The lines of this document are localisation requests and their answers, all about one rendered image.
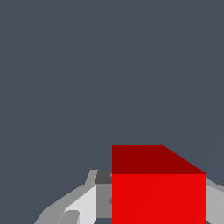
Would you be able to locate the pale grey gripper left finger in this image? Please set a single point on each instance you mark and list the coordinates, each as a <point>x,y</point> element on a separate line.
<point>84,201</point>

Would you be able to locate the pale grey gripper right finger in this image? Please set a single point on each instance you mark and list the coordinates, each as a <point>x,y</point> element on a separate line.
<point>214,204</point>

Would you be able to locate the red cube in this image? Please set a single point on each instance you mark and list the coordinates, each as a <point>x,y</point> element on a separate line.
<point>159,195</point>

